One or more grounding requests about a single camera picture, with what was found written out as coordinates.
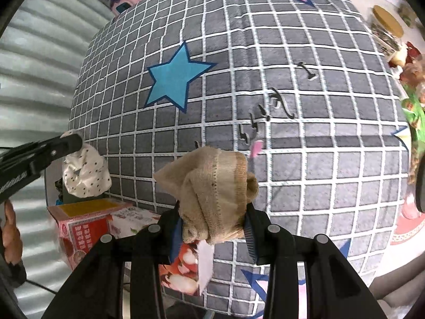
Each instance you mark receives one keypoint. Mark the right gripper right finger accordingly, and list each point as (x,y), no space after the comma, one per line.
(334,289)

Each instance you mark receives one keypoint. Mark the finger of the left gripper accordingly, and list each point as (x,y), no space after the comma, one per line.
(59,147)

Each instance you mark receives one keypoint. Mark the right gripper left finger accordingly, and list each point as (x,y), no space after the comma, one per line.
(94,288)

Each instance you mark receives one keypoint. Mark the white polka dot scrunchie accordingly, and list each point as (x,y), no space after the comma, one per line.
(85,173)

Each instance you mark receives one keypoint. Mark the beige knit sock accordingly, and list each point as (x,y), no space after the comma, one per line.
(213,187)

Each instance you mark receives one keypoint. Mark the person's left hand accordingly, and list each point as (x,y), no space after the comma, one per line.
(12,241)

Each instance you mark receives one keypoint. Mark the grey storage box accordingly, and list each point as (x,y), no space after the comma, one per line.
(55,190)

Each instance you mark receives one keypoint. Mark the red pink cardboard box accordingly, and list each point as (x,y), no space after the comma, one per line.
(82,224)

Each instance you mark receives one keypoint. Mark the white floral tissue pack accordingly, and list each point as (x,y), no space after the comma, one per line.
(185,268)

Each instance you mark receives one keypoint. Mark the grey-green curtain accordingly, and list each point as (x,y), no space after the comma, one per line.
(42,51)

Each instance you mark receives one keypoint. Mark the grey grid star rug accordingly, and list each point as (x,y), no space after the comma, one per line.
(307,80)

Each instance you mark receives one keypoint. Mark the clutter pile of toys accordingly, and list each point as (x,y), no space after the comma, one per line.
(407,64)

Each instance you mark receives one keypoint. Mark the round wooden lid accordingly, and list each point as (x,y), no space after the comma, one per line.
(388,21)

